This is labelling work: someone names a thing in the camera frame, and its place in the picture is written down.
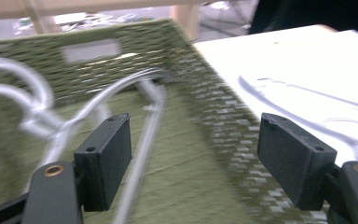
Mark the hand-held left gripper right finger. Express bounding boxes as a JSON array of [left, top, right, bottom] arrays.
[[256, 112, 358, 224]]

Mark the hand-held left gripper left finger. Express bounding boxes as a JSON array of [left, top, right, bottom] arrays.
[[21, 113, 133, 224]]

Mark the green woven basket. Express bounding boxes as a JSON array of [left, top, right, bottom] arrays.
[[0, 18, 329, 224]]

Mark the light wooden post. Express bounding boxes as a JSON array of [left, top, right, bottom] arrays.
[[170, 3, 200, 41]]

